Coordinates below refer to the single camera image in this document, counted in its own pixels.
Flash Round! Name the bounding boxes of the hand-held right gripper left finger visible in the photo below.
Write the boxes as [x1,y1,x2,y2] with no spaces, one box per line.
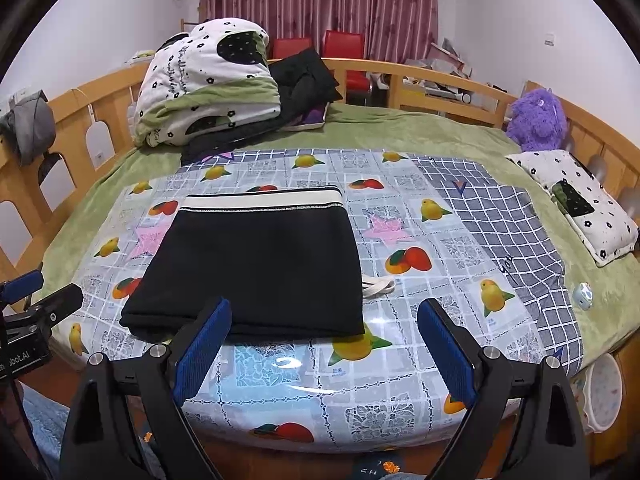
[59,296,233,480]

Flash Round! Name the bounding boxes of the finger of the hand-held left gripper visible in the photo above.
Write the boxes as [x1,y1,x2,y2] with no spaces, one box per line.
[0,269,44,306]
[22,284,83,328]

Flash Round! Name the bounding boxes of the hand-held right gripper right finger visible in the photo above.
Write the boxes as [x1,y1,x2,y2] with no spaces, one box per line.
[417,298,591,480]

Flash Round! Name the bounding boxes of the black pants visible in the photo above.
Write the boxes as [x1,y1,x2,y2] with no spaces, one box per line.
[119,185,397,343]

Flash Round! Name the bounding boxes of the fruit print plastic tablecloth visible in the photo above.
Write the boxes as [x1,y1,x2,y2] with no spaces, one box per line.
[52,147,546,456]

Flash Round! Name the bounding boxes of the person's blue clothing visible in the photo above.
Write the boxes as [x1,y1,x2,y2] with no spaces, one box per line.
[17,382,73,480]

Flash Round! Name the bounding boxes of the grey checked cloth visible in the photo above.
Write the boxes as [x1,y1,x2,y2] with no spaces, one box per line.
[414,152,583,376]

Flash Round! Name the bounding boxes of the grey hanging garment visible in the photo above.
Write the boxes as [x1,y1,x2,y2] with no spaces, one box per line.
[0,89,57,166]

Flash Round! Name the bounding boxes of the white plastic basin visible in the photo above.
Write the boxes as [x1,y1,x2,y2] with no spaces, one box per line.
[584,352,623,433]

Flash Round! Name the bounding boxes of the white floral pillow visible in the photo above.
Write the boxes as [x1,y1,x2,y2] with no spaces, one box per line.
[506,149,640,267]

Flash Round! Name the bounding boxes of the green blanket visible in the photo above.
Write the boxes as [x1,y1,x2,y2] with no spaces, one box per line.
[37,102,640,376]

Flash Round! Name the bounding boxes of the purple plush toy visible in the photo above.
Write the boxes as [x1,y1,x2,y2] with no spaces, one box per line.
[506,87,568,153]

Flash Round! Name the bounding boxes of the purple white cloth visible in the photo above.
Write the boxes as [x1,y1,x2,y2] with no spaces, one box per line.
[282,102,331,132]

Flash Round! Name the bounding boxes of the folded white green floral quilt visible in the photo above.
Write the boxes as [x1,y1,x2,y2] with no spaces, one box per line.
[132,17,281,148]

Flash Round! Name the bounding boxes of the pile of papers and boxes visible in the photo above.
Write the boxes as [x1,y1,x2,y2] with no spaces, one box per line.
[402,37,506,106]

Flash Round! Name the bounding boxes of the pile of black clothes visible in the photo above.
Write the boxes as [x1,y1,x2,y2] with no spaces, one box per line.
[180,49,346,163]

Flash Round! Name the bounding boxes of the red chair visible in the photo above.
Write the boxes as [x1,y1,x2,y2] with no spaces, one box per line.
[322,30,373,106]
[270,36,315,61]

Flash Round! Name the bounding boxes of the red striped curtain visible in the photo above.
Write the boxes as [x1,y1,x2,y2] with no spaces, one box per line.
[200,0,440,63]

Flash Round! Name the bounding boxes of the wooden bed frame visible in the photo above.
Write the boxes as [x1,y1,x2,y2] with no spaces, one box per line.
[0,57,640,466]

